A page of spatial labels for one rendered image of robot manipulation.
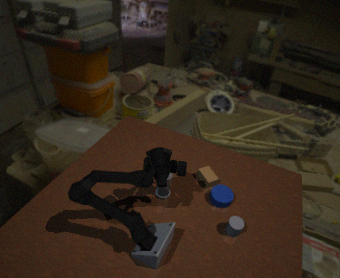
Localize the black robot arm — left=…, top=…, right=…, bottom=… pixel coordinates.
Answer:
left=68, top=147, right=172, bottom=251

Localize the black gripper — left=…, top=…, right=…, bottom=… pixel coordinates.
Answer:
left=143, top=157, right=187, bottom=176

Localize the dark cylinder with grey top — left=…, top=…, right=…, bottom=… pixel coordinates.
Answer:
left=225, top=216, right=244, bottom=237

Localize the blue short cylinder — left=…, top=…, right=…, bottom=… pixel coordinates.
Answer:
left=209, top=184, right=234, bottom=209

